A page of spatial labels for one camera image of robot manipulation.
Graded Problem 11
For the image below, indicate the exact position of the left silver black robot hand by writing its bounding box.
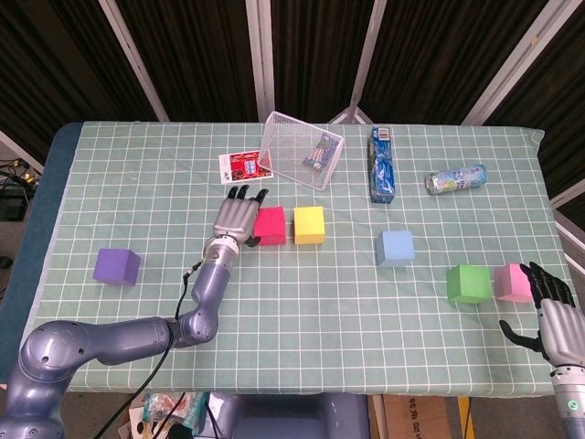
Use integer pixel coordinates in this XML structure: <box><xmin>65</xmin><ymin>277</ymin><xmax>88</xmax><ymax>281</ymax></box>
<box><xmin>213</xmin><ymin>185</ymin><xmax>271</xmax><ymax>248</ymax></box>

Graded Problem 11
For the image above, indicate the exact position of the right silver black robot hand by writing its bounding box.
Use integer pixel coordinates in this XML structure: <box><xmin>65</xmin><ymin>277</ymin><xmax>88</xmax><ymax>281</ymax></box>
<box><xmin>498</xmin><ymin>262</ymin><xmax>585</xmax><ymax>367</ymax></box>

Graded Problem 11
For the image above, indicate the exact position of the red foam cube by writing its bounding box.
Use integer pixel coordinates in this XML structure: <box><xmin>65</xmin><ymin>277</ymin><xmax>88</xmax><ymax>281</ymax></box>
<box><xmin>253</xmin><ymin>206</ymin><xmax>287</xmax><ymax>247</ymax></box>

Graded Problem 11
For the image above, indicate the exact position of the green foam cube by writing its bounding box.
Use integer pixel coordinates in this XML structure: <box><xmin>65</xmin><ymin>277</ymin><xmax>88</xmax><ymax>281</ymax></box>
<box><xmin>446</xmin><ymin>264</ymin><xmax>494</xmax><ymax>305</ymax></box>

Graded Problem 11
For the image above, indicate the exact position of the light blue foam cube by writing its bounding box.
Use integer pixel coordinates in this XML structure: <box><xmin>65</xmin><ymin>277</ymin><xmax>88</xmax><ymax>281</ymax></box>
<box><xmin>375</xmin><ymin>230</ymin><xmax>416</xmax><ymax>269</ymax></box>

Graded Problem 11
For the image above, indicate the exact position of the red printed card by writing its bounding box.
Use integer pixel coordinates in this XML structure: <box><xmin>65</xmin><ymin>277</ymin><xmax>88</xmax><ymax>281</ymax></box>
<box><xmin>218</xmin><ymin>151</ymin><xmax>274</xmax><ymax>186</ymax></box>

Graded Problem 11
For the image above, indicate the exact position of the pink foam cube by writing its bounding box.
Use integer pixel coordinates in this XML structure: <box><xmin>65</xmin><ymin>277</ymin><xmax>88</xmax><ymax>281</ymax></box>
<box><xmin>493</xmin><ymin>262</ymin><xmax>536</xmax><ymax>304</ymax></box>

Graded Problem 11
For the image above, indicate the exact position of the yellow foam cube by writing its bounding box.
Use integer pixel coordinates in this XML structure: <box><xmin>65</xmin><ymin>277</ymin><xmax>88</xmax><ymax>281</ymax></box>
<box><xmin>292</xmin><ymin>206</ymin><xmax>326</xmax><ymax>246</ymax></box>

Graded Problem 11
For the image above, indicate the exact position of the blue snack packet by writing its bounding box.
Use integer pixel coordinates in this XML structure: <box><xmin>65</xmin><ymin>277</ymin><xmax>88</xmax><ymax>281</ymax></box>
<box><xmin>301</xmin><ymin>133</ymin><xmax>340</xmax><ymax>171</ymax></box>

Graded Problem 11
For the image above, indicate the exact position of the purple foam cube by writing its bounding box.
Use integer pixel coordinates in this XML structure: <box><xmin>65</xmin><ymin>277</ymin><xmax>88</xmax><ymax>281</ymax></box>
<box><xmin>92</xmin><ymin>248</ymin><xmax>142</xmax><ymax>288</ymax></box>

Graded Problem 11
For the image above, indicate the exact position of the green checked tablecloth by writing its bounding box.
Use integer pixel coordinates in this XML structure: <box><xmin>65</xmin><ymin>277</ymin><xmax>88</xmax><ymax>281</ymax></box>
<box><xmin>31</xmin><ymin>120</ymin><xmax>578</xmax><ymax>398</ymax></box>

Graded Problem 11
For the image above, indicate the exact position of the blue carton box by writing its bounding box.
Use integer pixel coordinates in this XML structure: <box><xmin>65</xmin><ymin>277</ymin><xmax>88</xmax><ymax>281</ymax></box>
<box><xmin>367</xmin><ymin>126</ymin><xmax>396</xmax><ymax>205</ymax></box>

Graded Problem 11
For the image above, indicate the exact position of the dark pleated curtain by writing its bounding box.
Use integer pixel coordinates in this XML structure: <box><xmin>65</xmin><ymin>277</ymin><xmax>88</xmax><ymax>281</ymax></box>
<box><xmin>0</xmin><ymin>0</ymin><xmax>585</xmax><ymax>220</ymax></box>

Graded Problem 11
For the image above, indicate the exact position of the brown cardboard box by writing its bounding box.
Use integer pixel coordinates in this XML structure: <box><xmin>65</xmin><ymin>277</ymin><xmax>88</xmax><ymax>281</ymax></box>
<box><xmin>381</xmin><ymin>393</ymin><xmax>461</xmax><ymax>439</ymax></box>

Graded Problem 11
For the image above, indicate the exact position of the light blue beverage can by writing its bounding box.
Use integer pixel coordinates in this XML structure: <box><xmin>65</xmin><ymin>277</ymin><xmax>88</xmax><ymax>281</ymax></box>
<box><xmin>424</xmin><ymin>164</ymin><xmax>489</xmax><ymax>197</ymax></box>

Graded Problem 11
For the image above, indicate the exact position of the green plastic snack bag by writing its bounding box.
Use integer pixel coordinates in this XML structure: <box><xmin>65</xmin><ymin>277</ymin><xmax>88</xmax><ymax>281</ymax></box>
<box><xmin>141</xmin><ymin>391</ymin><xmax>207</xmax><ymax>435</ymax></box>

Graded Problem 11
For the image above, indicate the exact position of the blue-grey robot torso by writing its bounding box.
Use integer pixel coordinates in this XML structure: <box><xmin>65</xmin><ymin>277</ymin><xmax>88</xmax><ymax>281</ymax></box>
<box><xmin>200</xmin><ymin>391</ymin><xmax>371</xmax><ymax>439</ymax></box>

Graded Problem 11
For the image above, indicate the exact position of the black electronics box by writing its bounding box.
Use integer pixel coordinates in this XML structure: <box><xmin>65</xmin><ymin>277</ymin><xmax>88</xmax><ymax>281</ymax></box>
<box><xmin>0</xmin><ymin>194</ymin><xmax>29</xmax><ymax>221</ymax></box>

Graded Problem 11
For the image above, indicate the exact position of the white frame post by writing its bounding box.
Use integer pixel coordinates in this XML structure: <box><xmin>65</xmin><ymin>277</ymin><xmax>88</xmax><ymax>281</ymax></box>
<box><xmin>459</xmin><ymin>0</ymin><xmax>561</xmax><ymax>125</ymax></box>
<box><xmin>0</xmin><ymin>129</ymin><xmax>46</xmax><ymax>173</ymax></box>
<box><xmin>554</xmin><ymin>219</ymin><xmax>585</xmax><ymax>271</ymax></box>
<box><xmin>328</xmin><ymin>0</ymin><xmax>389</xmax><ymax>124</ymax></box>
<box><xmin>550</xmin><ymin>182</ymin><xmax>585</xmax><ymax>209</ymax></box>
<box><xmin>245</xmin><ymin>0</ymin><xmax>275</xmax><ymax>123</ymax></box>
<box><xmin>98</xmin><ymin>0</ymin><xmax>171</xmax><ymax>123</ymax></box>

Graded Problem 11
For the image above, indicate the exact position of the white wire mesh basket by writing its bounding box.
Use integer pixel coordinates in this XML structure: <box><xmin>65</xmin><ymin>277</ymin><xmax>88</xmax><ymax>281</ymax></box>
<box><xmin>259</xmin><ymin>111</ymin><xmax>346</xmax><ymax>192</ymax></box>

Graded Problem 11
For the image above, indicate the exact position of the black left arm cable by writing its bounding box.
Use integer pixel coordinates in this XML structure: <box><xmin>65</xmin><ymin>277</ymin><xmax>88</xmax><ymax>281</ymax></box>
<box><xmin>93</xmin><ymin>259</ymin><xmax>205</xmax><ymax>439</ymax></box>

